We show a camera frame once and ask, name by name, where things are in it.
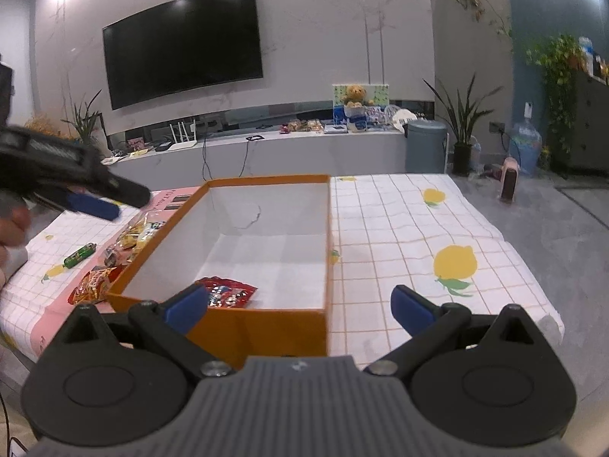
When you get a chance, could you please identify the potted snake plant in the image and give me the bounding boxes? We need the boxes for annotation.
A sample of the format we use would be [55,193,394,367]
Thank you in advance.
[422,73,504,176]

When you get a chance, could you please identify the orange cardboard box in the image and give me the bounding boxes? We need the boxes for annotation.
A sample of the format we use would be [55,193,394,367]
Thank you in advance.
[105,174,333,368]

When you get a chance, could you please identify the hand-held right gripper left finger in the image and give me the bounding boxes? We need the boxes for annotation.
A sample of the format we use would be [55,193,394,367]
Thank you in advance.
[46,282,237,378]

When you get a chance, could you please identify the pink placemat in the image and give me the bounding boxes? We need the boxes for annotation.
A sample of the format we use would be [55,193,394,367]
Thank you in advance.
[27,185,206,359]

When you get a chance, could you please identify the red orange snack packet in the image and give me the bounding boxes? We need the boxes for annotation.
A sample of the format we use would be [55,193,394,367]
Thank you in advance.
[67,267,126,307]

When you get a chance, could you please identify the grey TV console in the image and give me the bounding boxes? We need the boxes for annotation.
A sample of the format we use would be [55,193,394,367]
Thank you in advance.
[97,99,437,186]

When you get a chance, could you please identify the person's left hand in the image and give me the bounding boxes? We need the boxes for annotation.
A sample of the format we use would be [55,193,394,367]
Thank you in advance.
[0,192,32,260]

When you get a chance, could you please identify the potted grass plant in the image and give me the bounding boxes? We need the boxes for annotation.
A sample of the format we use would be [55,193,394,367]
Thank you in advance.
[61,89,104,147]

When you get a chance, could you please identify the green candy roll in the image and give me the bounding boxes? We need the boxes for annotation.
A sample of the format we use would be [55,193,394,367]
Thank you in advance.
[63,243,99,268]

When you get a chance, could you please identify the clear brown snack packet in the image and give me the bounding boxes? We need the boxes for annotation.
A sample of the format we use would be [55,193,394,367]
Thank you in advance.
[102,243,132,268]

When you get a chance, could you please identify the white router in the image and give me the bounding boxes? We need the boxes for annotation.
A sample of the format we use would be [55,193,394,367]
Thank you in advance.
[164,121,199,151]

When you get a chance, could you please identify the pile of snacks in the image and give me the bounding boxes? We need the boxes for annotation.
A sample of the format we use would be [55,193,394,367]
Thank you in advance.
[280,118,325,133]

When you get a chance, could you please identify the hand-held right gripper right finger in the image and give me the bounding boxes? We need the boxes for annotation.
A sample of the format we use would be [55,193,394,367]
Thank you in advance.
[363,284,549,378]

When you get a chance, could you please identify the blue water jug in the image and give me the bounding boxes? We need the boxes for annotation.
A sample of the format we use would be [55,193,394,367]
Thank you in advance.
[508,121,544,175]

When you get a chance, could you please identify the dried yellow flowers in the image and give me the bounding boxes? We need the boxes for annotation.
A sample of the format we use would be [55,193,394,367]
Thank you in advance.
[23,113,78,140]

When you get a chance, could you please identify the white green snack packet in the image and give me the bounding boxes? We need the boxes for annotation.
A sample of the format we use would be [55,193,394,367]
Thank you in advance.
[142,220,167,247]

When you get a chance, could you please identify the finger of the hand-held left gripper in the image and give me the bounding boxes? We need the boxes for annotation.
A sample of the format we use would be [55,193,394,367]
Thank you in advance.
[89,161,151,209]
[29,185,121,222]

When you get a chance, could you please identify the black flat television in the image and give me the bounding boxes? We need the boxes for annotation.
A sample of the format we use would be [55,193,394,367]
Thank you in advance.
[102,0,264,112]

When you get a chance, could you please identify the lemon print checkered tablecloth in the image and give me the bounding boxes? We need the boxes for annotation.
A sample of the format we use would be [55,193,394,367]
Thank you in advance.
[0,173,566,359]

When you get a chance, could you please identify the yellow papers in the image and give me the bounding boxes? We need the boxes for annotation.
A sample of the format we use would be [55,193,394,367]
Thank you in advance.
[102,149,152,166]

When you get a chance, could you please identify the grey trash can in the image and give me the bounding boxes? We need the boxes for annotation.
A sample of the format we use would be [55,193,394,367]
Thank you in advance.
[405,119,449,175]

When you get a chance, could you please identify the black cable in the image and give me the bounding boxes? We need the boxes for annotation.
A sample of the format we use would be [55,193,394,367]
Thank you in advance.
[202,134,263,180]

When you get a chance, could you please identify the green ivy plant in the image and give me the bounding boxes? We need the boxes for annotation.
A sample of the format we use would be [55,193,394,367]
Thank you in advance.
[525,33,589,163]

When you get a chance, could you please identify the brown teddy bear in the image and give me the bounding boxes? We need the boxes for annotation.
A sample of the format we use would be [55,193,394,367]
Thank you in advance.
[341,84,376,108]

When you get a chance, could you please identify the yellow snack bag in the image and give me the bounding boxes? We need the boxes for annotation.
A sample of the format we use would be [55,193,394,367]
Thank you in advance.
[117,213,154,249]

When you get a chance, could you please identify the dark cabinet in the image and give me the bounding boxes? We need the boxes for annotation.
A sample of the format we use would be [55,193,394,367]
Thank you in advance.
[568,69,609,175]

